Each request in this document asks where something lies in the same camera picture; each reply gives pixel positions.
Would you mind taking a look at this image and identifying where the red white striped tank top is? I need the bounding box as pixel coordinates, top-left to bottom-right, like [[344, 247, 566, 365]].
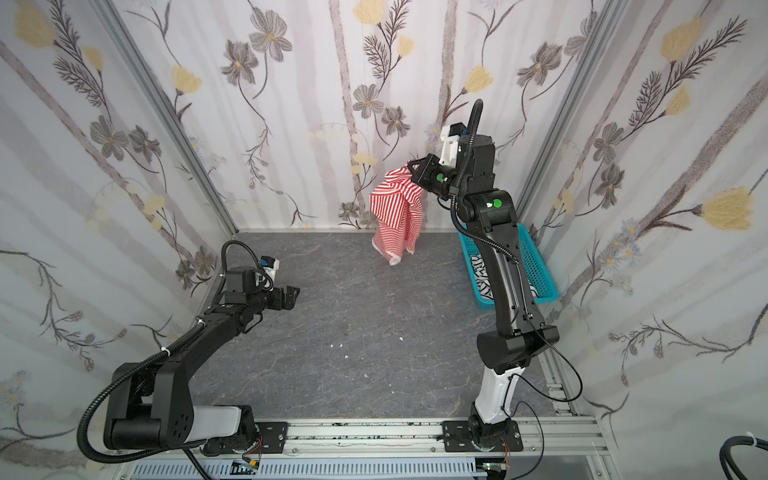
[[370, 166, 425, 266]]

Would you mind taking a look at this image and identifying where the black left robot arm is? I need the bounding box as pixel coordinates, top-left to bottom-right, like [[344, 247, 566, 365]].
[[103, 267, 300, 451]]

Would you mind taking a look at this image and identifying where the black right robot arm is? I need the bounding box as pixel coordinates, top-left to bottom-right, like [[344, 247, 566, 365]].
[[408, 130, 559, 450]]

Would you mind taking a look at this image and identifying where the black white striped tank top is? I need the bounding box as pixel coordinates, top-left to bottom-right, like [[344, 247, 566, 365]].
[[468, 254, 549, 304]]

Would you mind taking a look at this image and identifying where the teal plastic basket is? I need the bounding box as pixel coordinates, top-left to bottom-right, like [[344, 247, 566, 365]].
[[458, 224, 559, 310]]

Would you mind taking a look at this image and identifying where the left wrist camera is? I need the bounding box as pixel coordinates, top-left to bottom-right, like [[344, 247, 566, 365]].
[[259, 256, 280, 281]]

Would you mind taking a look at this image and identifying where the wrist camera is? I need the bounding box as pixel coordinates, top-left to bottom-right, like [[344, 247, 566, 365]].
[[439, 123, 467, 167], [259, 256, 280, 281]]

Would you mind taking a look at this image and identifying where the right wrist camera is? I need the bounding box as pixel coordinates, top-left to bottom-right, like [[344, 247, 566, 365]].
[[439, 123, 467, 167]]

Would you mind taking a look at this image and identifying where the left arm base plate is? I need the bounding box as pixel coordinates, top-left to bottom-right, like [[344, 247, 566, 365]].
[[200, 421, 289, 455]]

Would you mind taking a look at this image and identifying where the white perforated cable duct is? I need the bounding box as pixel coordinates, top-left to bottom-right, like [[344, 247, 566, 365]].
[[128, 459, 490, 480]]

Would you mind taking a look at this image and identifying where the black corrugated left cable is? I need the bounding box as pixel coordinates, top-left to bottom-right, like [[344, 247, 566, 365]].
[[76, 347, 208, 464]]

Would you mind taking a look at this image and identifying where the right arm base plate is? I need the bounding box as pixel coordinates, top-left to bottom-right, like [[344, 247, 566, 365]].
[[441, 416, 524, 453]]

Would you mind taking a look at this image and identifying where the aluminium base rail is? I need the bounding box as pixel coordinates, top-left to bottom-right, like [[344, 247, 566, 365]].
[[113, 416, 613, 460]]

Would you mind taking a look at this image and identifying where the black cable far right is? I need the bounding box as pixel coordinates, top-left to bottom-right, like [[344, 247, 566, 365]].
[[718, 434, 768, 480]]

